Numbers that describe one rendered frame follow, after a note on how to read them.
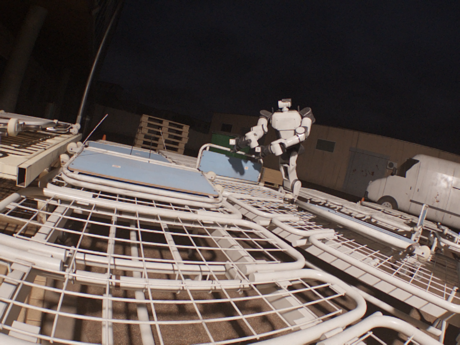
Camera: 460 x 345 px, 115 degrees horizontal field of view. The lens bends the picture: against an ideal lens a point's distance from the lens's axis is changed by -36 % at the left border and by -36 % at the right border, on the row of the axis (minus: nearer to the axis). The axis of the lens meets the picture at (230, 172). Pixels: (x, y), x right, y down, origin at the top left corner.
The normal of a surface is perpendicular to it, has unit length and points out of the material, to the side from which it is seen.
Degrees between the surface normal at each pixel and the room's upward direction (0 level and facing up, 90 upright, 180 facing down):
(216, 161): 90
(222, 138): 94
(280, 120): 111
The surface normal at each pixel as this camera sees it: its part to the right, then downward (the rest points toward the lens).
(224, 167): 0.55, 0.21
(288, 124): -0.25, 0.38
